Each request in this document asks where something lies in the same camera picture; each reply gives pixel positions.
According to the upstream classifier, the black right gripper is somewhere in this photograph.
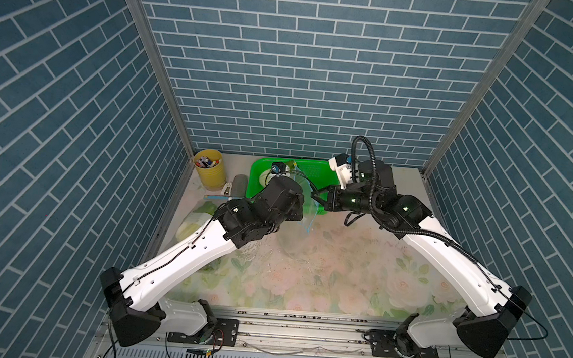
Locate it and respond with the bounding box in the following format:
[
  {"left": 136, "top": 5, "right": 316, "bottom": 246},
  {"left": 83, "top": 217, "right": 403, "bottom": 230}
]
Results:
[{"left": 308, "top": 183, "right": 378, "bottom": 219}]

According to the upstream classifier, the clear zipper bag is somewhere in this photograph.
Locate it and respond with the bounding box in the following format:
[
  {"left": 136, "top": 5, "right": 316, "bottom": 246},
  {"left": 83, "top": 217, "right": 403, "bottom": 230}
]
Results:
[
  {"left": 278, "top": 160, "right": 319, "bottom": 258},
  {"left": 159, "top": 193, "right": 236, "bottom": 253}
]

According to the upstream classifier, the chinese cabbage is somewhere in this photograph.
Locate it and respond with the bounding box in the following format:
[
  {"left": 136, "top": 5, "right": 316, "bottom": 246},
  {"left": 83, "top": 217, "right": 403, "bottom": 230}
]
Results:
[
  {"left": 258, "top": 167, "right": 280, "bottom": 187},
  {"left": 174, "top": 200, "right": 219, "bottom": 242}
]

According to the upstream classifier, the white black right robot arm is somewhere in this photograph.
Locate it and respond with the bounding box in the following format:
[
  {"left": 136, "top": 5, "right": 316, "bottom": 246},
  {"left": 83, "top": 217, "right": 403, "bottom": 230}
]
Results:
[{"left": 311, "top": 153, "right": 532, "bottom": 358}]

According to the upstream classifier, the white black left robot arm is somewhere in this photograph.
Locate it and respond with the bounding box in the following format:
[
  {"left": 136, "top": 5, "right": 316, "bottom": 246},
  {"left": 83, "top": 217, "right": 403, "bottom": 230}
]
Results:
[{"left": 100, "top": 176, "right": 305, "bottom": 347}]

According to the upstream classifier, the green plastic basket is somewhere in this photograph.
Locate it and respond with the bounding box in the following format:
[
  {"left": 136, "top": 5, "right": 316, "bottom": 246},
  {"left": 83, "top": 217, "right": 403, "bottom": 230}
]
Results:
[{"left": 246, "top": 158, "right": 338, "bottom": 215}]

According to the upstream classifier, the grey fabric roll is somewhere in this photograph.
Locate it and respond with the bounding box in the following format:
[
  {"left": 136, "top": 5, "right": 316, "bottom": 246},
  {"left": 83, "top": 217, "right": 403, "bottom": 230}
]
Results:
[{"left": 231, "top": 174, "right": 249, "bottom": 198}]

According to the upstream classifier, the white clip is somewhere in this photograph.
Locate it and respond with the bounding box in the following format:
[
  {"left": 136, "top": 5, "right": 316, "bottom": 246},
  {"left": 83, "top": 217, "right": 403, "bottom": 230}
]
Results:
[{"left": 221, "top": 182, "right": 232, "bottom": 196}]

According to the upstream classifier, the yellow pen cup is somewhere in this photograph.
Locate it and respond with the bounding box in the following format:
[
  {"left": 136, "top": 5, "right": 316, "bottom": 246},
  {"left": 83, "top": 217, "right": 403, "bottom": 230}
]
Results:
[{"left": 193, "top": 149, "right": 227, "bottom": 191}]

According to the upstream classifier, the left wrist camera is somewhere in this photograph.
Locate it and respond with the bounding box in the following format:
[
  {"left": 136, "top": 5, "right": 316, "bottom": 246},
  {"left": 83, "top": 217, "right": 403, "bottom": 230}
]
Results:
[{"left": 270, "top": 161, "right": 289, "bottom": 175}]

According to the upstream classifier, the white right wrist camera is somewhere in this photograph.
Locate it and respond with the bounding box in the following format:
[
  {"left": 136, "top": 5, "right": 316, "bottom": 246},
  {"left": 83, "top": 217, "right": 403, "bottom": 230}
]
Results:
[{"left": 328, "top": 153, "right": 356, "bottom": 190}]

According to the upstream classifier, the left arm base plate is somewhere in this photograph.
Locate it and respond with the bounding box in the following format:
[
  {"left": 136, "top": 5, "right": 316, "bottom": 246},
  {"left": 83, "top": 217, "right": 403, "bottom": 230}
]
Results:
[{"left": 166, "top": 318, "right": 240, "bottom": 348}]

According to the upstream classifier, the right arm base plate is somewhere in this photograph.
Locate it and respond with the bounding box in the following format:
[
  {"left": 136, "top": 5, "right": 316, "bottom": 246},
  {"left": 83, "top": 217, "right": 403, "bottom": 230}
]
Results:
[{"left": 362, "top": 329, "right": 439, "bottom": 358}]

